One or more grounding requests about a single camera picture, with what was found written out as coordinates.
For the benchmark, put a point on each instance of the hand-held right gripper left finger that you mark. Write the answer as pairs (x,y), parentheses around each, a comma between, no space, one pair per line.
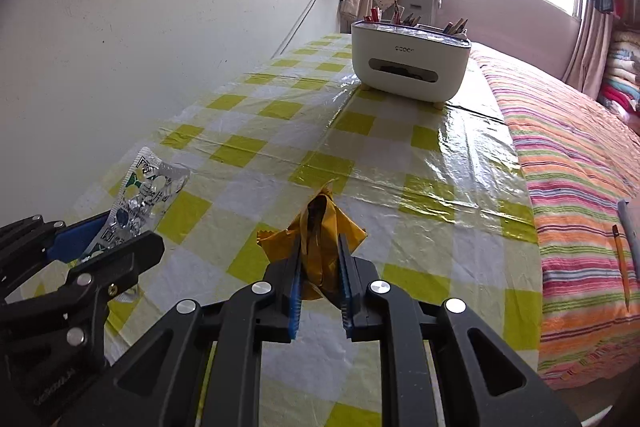
(295,302)

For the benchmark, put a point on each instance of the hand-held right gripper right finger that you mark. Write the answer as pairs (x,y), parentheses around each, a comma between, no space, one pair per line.
(348,302)

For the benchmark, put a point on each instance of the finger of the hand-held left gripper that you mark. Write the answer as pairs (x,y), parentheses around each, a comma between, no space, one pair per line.
(120,262)
(75,237)

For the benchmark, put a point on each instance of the silver blister pack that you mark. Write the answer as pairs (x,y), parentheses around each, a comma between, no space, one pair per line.
(145,192)

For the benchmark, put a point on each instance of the yellow wrapper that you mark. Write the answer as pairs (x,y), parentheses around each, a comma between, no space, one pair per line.
(325,227)

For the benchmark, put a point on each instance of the yellow checkered tablecloth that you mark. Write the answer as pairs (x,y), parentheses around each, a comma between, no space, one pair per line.
(280,132)

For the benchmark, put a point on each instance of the white desktop organizer box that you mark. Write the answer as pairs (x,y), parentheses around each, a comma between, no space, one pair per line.
(410,62)

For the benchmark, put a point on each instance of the striped bed blanket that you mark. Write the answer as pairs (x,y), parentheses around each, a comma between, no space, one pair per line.
(565,167)

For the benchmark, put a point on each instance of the yellow pencil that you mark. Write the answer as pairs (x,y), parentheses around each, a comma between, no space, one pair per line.
(622,267)

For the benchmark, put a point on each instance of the bunch of pencils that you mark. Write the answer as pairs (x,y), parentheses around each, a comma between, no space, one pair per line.
(395,14)
(456,28)

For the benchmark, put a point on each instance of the grey cabinet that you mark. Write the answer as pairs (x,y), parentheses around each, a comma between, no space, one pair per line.
(417,4)

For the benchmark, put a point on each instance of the beige curtain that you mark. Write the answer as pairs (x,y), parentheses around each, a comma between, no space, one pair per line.
(590,47)

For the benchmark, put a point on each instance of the stack of folded quilts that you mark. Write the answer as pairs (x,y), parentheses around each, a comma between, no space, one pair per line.
(622,67)

